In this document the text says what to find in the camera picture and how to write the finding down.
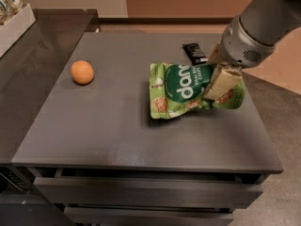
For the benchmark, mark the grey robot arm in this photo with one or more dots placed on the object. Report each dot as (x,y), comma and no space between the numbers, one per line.
(269,21)

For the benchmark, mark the orange fruit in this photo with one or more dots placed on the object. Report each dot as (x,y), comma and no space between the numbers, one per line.
(82,72)

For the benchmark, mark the upper grey drawer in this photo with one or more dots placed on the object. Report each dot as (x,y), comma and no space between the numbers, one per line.
(162,192)

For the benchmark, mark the lower grey drawer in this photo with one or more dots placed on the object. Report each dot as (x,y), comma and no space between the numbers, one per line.
(131,217)

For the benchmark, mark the grey drawer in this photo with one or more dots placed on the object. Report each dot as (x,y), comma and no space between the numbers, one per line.
(131,217)
(162,192)

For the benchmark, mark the black chocolate bar wrapper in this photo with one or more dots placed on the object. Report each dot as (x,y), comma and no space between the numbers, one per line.
(194,53)

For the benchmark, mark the snack bags in box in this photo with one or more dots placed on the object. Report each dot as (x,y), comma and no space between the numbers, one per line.
(9,8)

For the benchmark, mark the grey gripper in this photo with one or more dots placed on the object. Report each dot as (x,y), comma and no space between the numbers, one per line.
(235,47)

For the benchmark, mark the white box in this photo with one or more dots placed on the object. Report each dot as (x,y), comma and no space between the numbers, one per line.
(15,28)

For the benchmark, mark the green rice chip bag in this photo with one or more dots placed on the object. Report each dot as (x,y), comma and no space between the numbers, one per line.
(176,89)

